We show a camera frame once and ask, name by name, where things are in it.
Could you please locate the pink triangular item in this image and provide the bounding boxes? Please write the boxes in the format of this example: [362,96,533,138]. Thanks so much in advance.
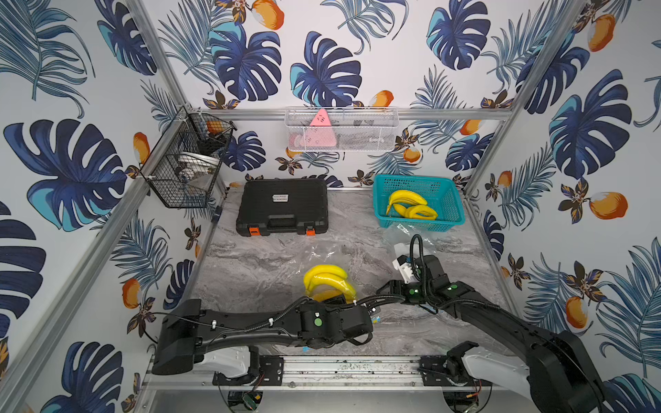
[303,108,337,149]

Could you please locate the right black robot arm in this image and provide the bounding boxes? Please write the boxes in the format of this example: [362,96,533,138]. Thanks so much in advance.
[384,234,614,412]

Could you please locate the black plastic tool case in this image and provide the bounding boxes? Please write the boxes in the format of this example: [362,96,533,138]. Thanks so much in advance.
[236,178,330,237]

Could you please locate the white wire wall basket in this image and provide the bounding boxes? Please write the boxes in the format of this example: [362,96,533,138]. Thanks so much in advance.
[284,108,399,152]

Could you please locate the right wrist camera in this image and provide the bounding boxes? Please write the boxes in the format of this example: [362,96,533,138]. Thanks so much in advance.
[392,255,418,283]

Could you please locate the yellow banana bunch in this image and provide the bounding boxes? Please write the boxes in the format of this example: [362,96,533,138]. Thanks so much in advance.
[304,264,356,302]
[387,189,428,214]

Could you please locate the black wire basket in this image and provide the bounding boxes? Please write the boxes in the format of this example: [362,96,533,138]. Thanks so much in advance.
[139,108,237,209]

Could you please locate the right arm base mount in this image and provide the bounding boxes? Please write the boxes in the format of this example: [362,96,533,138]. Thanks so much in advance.
[418,341,480,387]

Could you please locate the aluminium front rail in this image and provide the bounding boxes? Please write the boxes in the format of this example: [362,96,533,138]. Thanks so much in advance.
[138,354,564,392]

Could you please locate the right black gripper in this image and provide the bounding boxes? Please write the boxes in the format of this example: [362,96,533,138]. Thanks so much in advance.
[374,279,432,304]

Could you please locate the single yellow banana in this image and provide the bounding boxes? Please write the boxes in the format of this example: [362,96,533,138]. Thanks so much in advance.
[405,205,438,220]

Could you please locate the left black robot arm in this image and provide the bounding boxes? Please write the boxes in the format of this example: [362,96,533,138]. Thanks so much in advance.
[151,297,374,375]

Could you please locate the clear zip-top bag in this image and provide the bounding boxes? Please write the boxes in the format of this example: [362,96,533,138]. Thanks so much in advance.
[256,236,391,311]
[381,221,466,275]

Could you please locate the teal plastic basket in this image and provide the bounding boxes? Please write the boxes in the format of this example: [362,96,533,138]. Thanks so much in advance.
[373,175,466,232]

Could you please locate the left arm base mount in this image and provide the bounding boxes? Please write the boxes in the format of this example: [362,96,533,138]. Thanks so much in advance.
[212,356,285,387]

